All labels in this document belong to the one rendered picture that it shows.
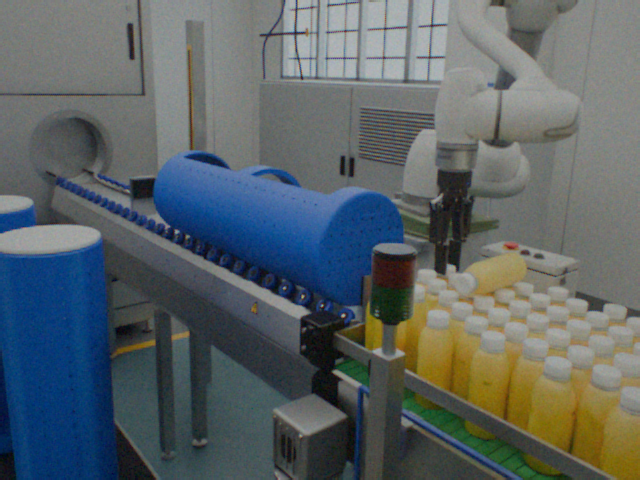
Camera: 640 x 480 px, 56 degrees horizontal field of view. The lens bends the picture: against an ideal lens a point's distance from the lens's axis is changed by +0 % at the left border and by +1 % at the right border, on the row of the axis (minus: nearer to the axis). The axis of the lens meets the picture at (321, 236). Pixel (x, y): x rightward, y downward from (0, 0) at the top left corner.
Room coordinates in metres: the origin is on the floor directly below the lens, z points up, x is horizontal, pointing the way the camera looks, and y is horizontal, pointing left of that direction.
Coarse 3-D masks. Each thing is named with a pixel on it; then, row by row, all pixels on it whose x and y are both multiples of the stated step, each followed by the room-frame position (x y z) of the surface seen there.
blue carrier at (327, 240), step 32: (192, 160) 1.91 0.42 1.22; (160, 192) 1.92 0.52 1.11; (192, 192) 1.77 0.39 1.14; (224, 192) 1.65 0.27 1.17; (256, 192) 1.56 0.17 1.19; (288, 192) 1.48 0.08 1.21; (352, 192) 1.38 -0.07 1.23; (192, 224) 1.77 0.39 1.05; (224, 224) 1.61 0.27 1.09; (256, 224) 1.49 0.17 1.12; (288, 224) 1.40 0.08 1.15; (320, 224) 1.32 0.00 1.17; (352, 224) 1.36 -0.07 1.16; (384, 224) 1.42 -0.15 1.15; (256, 256) 1.51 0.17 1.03; (288, 256) 1.38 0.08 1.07; (320, 256) 1.30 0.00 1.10; (352, 256) 1.36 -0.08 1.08; (320, 288) 1.32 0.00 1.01; (352, 288) 1.36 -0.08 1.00
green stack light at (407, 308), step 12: (372, 288) 0.81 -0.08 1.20; (384, 288) 0.79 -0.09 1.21; (408, 288) 0.80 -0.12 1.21; (372, 300) 0.81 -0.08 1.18; (384, 300) 0.79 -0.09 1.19; (396, 300) 0.79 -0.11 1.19; (408, 300) 0.80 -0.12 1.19; (372, 312) 0.81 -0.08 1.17; (384, 312) 0.79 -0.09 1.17; (396, 312) 0.79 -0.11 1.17; (408, 312) 0.80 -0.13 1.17
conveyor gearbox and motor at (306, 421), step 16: (304, 400) 1.09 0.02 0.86; (320, 400) 1.09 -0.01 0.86; (288, 416) 1.03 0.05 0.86; (304, 416) 1.03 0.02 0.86; (320, 416) 1.03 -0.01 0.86; (336, 416) 1.03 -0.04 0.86; (288, 432) 1.01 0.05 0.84; (304, 432) 0.98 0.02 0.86; (320, 432) 0.99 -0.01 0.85; (336, 432) 1.02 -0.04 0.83; (288, 448) 1.01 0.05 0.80; (304, 448) 0.97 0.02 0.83; (320, 448) 0.99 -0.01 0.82; (336, 448) 1.02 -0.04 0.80; (288, 464) 1.01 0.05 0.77; (304, 464) 0.97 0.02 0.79; (320, 464) 0.99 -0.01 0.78; (336, 464) 1.02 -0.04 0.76
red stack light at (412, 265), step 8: (376, 256) 0.81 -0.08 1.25; (416, 256) 0.82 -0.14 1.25; (376, 264) 0.80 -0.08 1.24; (384, 264) 0.79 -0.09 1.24; (392, 264) 0.79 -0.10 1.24; (400, 264) 0.79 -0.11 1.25; (408, 264) 0.79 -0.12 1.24; (416, 264) 0.81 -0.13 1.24; (376, 272) 0.80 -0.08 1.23; (384, 272) 0.79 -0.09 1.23; (392, 272) 0.79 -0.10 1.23; (400, 272) 0.79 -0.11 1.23; (408, 272) 0.79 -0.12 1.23; (416, 272) 0.81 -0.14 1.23; (376, 280) 0.80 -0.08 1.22; (384, 280) 0.79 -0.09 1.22; (392, 280) 0.79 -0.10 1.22; (400, 280) 0.79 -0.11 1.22; (408, 280) 0.79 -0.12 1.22
